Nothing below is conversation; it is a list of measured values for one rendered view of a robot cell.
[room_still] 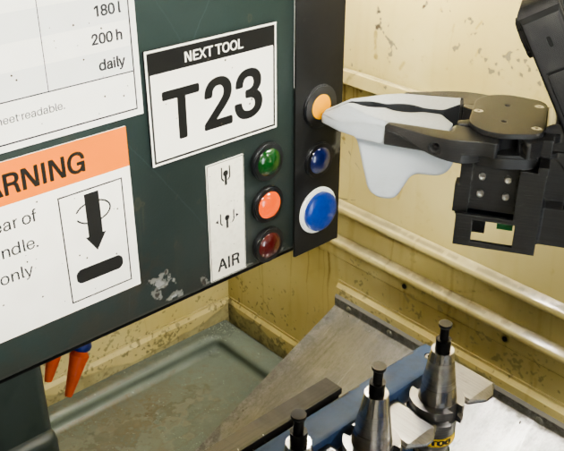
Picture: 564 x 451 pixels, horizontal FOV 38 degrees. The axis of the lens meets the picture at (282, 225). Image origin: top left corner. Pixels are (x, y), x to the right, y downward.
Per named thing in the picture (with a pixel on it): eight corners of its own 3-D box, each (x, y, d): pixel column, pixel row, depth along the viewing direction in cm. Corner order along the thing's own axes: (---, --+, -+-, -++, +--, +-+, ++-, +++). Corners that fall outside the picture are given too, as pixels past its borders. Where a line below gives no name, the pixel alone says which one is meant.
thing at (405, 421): (444, 434, 92) (445, 429, 92) (414, 457, 89) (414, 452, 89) (397, 403, 97) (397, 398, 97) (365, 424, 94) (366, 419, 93)
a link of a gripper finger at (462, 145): (379, 154, 52) (523, 172, 49) (380, 131, 51) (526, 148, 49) (393, 127, 56) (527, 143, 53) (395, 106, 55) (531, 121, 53)
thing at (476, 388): (502, 391, 99) (503, 386, 98) (475, 411, 96) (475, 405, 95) (455, 364, 103) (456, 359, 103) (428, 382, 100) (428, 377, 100)
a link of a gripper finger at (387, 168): (309, 196, 56) (445, 216, 54) (311, 114, 53) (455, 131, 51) (321, 177, 59) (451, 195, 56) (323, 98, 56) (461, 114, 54)
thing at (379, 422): (363, 420, 92) (368, 372, 88) (399, 437, 90) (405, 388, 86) (343, 443, 89) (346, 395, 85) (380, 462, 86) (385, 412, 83)
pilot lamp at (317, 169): (332, 171, 60) (333, 142, 58) (311, 180, 58) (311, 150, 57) (327, 168, 60) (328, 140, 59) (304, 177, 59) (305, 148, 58)
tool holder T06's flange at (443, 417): (432, 388, 101) (434, 372, 99) (473, 414, 96) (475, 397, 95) (397, 411, 97) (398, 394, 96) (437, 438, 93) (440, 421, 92)
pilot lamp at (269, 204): (283, 215, 58) (283, 186, 57) (259, 225, 56) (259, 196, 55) (277, 212, 58) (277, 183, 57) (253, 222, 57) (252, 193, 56)
